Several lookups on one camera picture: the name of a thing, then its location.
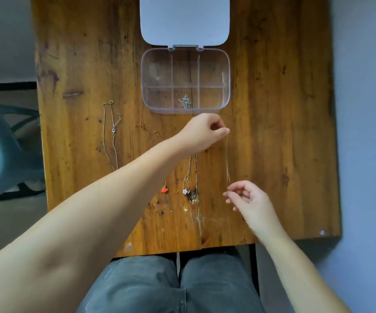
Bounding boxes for person's left hand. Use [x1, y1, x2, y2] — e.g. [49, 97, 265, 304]
[176, 113, 231, 154]

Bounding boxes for person's right hand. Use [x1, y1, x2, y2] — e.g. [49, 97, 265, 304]
[223, 180, 285, 240]

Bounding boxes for thin silver chain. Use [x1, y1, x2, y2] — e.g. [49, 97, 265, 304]
[224, 128, 232, 184]

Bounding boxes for person's right forearm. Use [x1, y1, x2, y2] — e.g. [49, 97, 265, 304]
[258, 224, 352, 313]

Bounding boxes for person's left forearm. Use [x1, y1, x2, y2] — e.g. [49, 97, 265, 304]
[0, 136, 192, 313]

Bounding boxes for clear organizer box white lid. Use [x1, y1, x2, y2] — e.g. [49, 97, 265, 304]
[139, 0, 231, 115]

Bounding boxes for person's grey jeans legs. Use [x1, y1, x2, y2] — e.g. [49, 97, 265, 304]
[76, 246, 266, 313]

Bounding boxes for white flower pendant necklace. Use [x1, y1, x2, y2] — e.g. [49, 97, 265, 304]
[182, 155, 192, 195]

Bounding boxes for short gold chain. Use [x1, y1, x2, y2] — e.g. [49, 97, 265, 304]
[135, 122, 161, 137]

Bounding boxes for long silver clasp necklace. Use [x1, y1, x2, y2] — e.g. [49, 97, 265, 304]
[102, 100, 123, 171]

